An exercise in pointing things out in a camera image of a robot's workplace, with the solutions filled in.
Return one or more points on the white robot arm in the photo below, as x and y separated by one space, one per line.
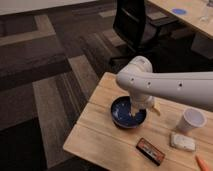
143 85

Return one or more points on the orange carrot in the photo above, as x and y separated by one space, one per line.
201 163

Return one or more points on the black office chair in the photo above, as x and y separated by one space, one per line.
136 28

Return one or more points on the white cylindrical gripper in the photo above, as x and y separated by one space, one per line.
142 101

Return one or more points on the clear drinking glass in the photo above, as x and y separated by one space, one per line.
207 11

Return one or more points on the orange and black snack bar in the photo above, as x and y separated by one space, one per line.
150 151

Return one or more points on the dark blue ceramic bowl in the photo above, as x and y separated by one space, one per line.
121 113

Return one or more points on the blue round coaster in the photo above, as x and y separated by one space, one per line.
179 11

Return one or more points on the white paper cup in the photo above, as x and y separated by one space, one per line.
191 119

